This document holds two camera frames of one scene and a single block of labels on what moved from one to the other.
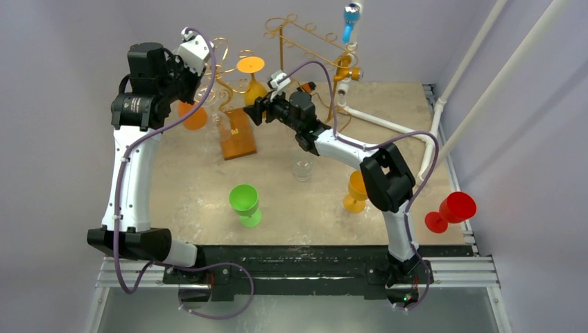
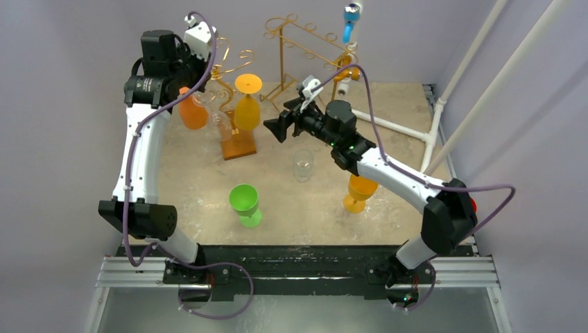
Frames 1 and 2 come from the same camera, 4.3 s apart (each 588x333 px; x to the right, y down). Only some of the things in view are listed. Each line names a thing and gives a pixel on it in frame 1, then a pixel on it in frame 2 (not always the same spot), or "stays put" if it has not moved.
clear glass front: x=219 y=123 stays put
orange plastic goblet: x=197 y=121 stays put
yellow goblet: x=252 y=64 -> x=247 y=109
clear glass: x=302 y=167 stays put
